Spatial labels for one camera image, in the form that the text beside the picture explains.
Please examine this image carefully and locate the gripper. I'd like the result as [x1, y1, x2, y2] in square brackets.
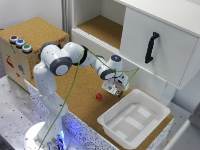
[101, 72, 130, 98]

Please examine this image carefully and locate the pink block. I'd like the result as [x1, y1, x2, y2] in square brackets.
[95, 93, 104, 101]

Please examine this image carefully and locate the white plastic box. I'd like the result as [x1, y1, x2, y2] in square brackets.
[96, 88, 172, 150]

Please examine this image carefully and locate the white cabinet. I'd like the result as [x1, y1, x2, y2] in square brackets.
[70, 0, 200, 107]

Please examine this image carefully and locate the white sliding door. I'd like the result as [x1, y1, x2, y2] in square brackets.
[119, 6, 200, 90]

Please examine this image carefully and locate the green button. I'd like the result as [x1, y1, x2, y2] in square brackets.
[21, 43, 33, 54]

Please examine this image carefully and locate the wooden drawer box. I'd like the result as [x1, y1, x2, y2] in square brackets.
[0, 16, 70, 92]

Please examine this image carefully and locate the blue button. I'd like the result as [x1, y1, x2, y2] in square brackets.
[15, 38, 26, 49]

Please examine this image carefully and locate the red button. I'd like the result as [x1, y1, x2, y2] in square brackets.
[9, 34, 19, 45]

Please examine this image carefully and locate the green cable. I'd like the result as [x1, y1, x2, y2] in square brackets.
[37, 49, 140, 150]

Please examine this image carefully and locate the black door handle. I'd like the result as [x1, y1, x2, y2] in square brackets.
[144, 31, 160, 65]

